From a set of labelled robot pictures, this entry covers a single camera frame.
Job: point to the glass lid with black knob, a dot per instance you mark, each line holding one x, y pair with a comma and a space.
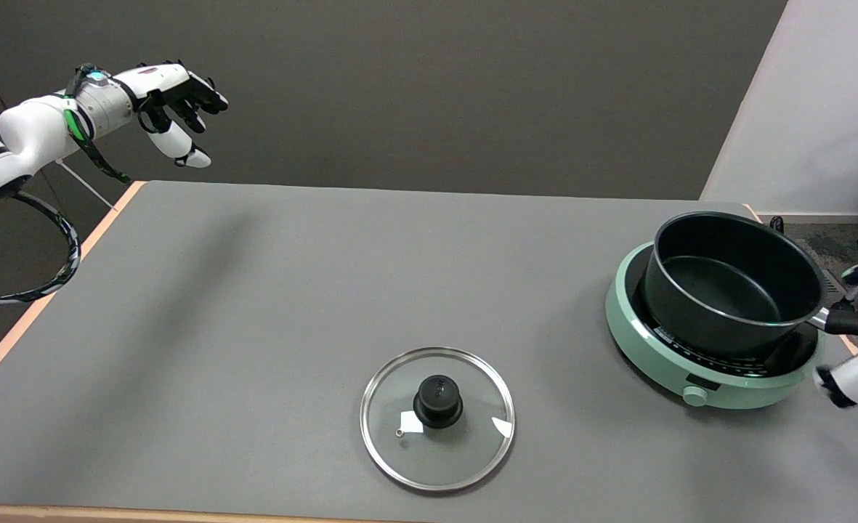
465, 450

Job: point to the grey slotted floor box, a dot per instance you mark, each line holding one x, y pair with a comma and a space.
835, 282

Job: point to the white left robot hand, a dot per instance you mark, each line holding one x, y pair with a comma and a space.
171, 138

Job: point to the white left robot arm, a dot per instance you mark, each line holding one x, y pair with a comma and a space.
29, 134

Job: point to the green round induction cooker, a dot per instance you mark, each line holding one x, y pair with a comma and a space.
636, 341

